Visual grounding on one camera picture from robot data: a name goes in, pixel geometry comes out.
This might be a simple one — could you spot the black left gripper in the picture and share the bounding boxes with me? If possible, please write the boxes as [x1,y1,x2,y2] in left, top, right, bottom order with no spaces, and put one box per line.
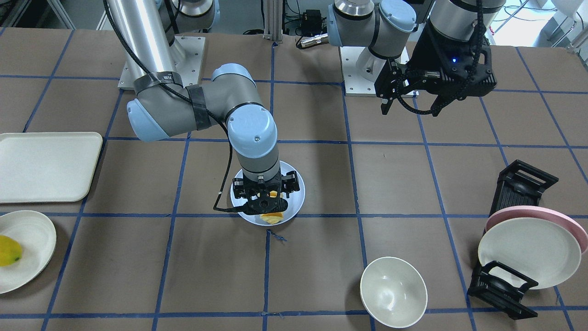
[374,22,497,116]

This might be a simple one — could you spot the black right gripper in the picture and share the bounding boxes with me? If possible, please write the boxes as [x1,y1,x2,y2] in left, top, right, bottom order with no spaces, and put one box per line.
[232,171,300,215]

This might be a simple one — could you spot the yellow bread piece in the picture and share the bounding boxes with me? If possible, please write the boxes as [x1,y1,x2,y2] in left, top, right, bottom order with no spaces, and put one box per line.
[260,191,284,225]

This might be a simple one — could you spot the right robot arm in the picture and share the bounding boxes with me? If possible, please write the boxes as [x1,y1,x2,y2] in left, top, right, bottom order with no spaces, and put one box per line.
[103,0,300,215]

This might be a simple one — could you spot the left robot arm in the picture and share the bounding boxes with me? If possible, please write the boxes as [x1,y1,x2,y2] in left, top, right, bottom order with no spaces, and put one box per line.
[296,0,504,117]

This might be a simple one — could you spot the pink plate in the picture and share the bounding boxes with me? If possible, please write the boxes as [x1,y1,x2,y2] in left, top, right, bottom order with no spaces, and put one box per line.
[485,205,588,254]

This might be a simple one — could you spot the white plate with lemon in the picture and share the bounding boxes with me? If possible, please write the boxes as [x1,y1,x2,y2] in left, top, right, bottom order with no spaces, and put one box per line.
[0,210,57,294]

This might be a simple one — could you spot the black dish rack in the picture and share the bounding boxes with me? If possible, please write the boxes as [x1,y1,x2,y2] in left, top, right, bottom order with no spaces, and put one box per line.
[467,160,559,320]

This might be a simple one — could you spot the white ceramic bowl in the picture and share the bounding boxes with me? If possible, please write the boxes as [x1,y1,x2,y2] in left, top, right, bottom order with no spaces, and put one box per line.
[359,257,428,329]

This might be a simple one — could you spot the white tray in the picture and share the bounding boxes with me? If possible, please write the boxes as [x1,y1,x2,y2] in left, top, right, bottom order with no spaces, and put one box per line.
[0,132,103,204]

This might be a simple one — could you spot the yellow lemon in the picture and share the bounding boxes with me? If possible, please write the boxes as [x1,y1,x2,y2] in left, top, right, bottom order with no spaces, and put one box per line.
[0,235,23,267]

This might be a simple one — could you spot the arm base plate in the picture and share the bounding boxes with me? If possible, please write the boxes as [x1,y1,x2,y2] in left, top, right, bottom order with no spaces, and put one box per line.
[138,35,206,87]
[339,46,385,97]

